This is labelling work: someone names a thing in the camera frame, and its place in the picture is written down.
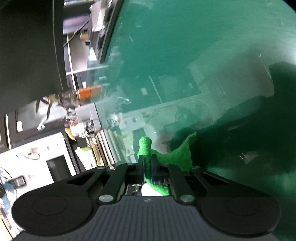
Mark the grey desk organiser box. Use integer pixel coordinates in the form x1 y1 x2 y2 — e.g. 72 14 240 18
75 103 101 132

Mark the orange cup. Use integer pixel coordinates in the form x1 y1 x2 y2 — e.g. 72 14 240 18
78 85 102 99

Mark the green cleaning cloth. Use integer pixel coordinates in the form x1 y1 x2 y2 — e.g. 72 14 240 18
137 133 197 196

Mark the black curved monitor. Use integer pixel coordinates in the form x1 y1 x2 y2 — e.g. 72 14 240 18
0 0 67 115

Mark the potted plant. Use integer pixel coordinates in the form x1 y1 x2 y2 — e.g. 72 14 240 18
35 90 80 120

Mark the stack of books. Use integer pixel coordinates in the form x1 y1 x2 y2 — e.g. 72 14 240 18
88 130 115 170

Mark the grey monitor stand base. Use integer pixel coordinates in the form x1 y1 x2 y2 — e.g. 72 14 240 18
88 0 123 64

